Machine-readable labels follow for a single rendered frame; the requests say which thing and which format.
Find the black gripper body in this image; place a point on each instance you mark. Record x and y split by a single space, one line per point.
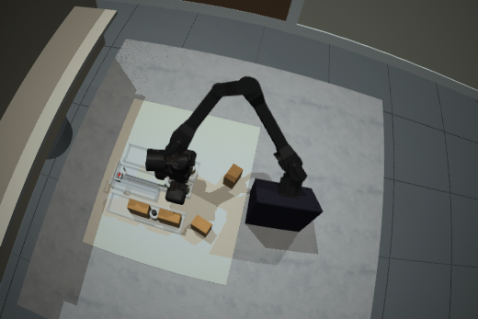
177 194

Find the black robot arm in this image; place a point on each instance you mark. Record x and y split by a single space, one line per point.
160 161

